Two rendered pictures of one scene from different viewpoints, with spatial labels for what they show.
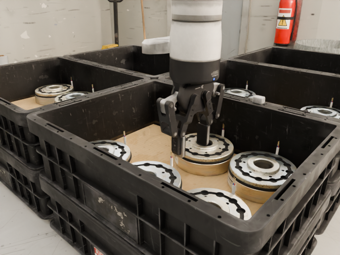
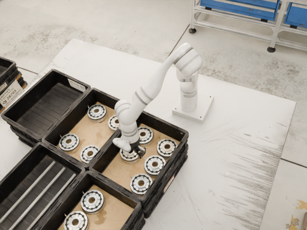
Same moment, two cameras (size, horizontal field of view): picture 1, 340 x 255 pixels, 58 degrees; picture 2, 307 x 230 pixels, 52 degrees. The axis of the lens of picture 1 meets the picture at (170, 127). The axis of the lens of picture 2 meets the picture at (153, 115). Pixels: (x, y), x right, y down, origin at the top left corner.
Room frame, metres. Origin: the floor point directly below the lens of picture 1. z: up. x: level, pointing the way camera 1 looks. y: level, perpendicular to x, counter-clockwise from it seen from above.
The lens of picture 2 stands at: (0.38, 0.75, 2.17)
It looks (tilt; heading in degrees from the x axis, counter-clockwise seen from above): 52 degrees down; 267
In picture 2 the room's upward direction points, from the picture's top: 7 degrees counter-clockwise
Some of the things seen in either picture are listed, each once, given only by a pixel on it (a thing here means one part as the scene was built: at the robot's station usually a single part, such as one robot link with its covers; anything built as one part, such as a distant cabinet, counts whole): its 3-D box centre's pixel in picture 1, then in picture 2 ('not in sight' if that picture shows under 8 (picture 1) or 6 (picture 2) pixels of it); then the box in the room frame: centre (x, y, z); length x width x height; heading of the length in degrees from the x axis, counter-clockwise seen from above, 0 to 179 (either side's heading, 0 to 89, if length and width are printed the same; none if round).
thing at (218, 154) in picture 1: (204, 145); (130, 151); (0.48, -0.06, 0.86); 0.10 x 0.10 x 0.01
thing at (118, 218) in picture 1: (179, 156); (141, 156); (0.43, -0.02, 0.87); 0.40 x 0.30 x 0.11; 49
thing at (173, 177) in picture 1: (145, 180); (155, 164); (0.37, 0.03, 0.86); 0.10 x 0.10 x 0.01
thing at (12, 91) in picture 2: not in sight; (11, 94); (1.36, -1.03, 0.41); 0.31 x 0.02 x 0.16; 55
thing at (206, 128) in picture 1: (203, 134); not in sight; (0.48, -0.06, 0.88); 0.02 x 0.01 x 0.04; 45
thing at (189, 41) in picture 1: (185, 33); (127, 135); (0.47, -0.02, 1.05); 0.11 x 0.09 x 0.06; 45
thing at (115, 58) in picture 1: (141, 77); (36, 194); (0.92, 0.09, 0.87); 0.40 x 0.30 x 0.11; 49
